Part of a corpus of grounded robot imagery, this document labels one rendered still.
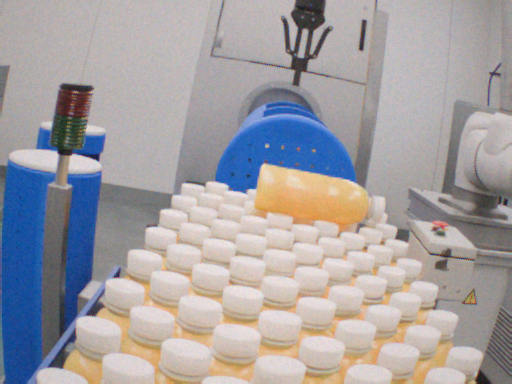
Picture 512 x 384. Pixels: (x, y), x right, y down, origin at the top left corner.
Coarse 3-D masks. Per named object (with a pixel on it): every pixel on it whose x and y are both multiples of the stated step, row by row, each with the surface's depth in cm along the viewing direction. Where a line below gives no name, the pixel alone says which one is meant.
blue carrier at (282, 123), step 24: (264, 120) 151; (288, 120) 151; (312, 120) 153; (240, 144) 152; (264, 144) 152; (288, 144) 152; (312, 144) 151; (336, 144) 151; (240, 168) 152; (312, 168) 152; (336, 168) 152; (240, 192) 153
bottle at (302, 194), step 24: (264, 168) 116; (288, 168) 117; (264, 192) 115; (288, 192) 115; (312, 192) 115; (336, 192) 115; (360, 192) 116; (312, 216) 116; (336, 216) 116; (360, 216) 116
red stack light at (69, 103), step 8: (64, 96) 103; (72, 96) 103; (80, 96) 103; (88, 96) 105; (56, 104) 104; (64, 104) 103; (72, 104) 103; (80, 104) 104; (88, 104) 105; (56, 112) 104; (64, 112) 103; (72, 112) 103; (80, 112) 104; (88, 112) 106
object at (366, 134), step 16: (384, 16) 282; (384, 32) 283; (384, 48) 284; (368, 64) 288; (368, 80) 286; (368, 96) 287; (368, 112) 288; (368, 128) 289; (368, 144) 290; (368, 160) 291
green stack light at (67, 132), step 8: (56, 120) 104; (64, 120) 103; (72, 120) 104; (80, 120) 105; (88, 120) 107; (56, 128) 104; (64, 128) 104; (72, 128) 104; (80, 128) 105; (56, 136) 104; (64, 136) 104; (72, 136) 104; (80, 136) 105; (56, 144) 104; (64, 144) 104; (72, 144) 105; (80, 144) 106
